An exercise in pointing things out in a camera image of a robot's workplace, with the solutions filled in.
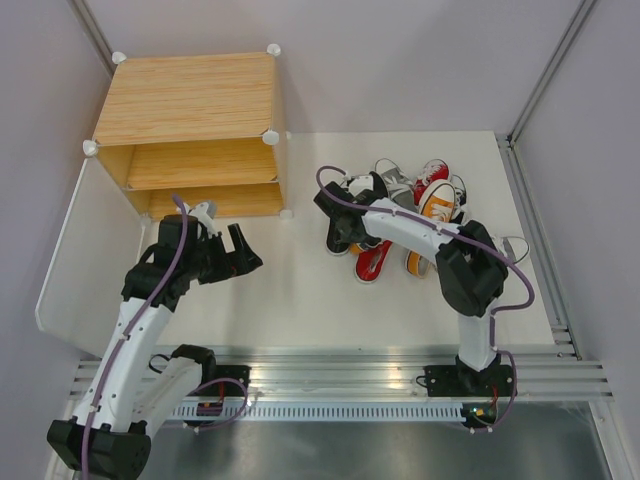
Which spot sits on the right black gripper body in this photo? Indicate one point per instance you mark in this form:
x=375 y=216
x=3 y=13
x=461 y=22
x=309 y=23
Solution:
x=357 y=237

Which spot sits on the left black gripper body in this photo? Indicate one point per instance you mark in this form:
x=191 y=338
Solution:
x=210 y=261

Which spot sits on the black sneaker orange sole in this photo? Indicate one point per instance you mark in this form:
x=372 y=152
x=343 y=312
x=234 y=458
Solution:
x=334 y=244

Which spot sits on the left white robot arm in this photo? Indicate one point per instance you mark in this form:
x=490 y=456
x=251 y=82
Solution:
x=109 y=434

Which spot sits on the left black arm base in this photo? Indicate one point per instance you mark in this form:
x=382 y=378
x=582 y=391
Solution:
x=226 y=393

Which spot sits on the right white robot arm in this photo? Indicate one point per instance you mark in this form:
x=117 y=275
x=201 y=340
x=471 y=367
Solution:
x=470 y=272

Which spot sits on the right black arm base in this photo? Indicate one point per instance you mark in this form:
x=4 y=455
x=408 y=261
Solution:
x=481 y=392

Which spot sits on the wooden two-shelf shoe cabinet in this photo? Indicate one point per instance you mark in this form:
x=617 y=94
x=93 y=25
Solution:
x=205 y=127

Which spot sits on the red sneaker front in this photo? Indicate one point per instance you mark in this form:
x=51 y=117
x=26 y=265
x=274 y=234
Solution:
x=370 y=263

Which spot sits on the red sneaker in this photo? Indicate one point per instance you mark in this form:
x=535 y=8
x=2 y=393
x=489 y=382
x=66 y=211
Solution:
x=435 y=169
x=370 y=263

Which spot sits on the grey sneaker back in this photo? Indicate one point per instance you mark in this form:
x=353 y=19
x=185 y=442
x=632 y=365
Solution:
x=399 y=185

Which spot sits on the grey sneaker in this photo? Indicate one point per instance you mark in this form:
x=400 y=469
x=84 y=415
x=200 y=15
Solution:
x=399 y=185
x=515 y=248

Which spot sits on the red sneaker back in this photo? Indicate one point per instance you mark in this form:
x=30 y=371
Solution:
x=435 y=169

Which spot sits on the black sneaker back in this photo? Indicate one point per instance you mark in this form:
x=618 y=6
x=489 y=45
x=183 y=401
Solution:
x=461 y=210

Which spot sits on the grey sneaker right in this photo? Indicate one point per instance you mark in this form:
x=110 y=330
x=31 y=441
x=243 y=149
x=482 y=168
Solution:
x=515 y=248

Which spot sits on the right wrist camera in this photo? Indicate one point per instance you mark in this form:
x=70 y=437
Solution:
x=355 y=185

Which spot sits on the white slotted cable duct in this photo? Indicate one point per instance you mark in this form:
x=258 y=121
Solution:
x=447 y=412

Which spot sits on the aluminium mounting rail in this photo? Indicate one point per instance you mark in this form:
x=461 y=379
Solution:
x=289 y=374

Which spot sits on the right aluminium frame post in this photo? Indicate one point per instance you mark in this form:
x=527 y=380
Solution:
x=526 y=151

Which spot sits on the aluminium frame post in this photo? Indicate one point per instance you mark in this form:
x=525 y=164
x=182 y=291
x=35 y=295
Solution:
x=93 y=32
x=526 y=151

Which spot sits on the left aluminium frame post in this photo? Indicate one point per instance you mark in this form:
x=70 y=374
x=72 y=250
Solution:
x=93 y=32

